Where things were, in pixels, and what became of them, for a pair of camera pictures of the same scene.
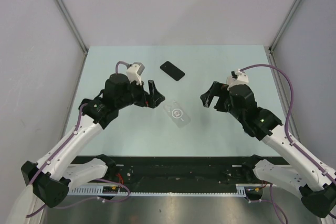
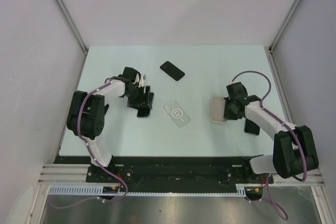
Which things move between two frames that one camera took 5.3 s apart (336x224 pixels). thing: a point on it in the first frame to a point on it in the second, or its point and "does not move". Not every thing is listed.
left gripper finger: [155, 99] to [143, 110]
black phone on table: [172, 71] does not move
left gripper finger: [152, 87] to [151, 98]
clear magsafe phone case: [180, 117] does not move
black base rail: [153, 174] does not move
